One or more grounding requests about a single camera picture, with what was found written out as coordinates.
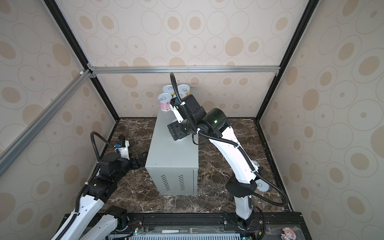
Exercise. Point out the horizontal aluminium bar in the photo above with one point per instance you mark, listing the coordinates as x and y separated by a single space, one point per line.
186 69

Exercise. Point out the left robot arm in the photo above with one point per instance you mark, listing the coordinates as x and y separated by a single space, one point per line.
91 198

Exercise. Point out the yellow can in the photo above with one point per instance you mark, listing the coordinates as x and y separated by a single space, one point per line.
169 90
185 89

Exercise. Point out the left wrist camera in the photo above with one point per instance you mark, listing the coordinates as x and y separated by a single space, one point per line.
122 148

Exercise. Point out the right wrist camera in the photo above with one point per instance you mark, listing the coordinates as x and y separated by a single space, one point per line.
174 109

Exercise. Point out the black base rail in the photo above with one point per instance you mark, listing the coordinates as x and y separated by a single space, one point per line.
212 226

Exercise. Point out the grey green can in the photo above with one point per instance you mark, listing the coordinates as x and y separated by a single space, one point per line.
255 164

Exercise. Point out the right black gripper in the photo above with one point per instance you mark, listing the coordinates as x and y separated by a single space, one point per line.
174 131

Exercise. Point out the white handled fork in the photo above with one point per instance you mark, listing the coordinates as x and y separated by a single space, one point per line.
174 231

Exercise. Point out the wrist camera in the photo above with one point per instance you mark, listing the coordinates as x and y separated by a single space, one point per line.
122 148
174 109

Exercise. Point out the pink can front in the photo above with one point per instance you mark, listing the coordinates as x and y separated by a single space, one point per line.
164 100

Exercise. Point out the brown can right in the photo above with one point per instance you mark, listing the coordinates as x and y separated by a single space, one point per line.
262 186

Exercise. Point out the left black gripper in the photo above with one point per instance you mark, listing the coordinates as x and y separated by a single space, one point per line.
142 161

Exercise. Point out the grey metal cabinet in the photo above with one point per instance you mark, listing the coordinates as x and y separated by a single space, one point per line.
173 166

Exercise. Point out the pink toy figure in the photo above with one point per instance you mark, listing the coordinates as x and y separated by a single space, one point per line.
288 234

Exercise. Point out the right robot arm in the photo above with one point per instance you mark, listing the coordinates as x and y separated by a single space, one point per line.
248 179

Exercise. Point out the diagonal aluminium bar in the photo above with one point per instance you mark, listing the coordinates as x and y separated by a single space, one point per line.
26 137

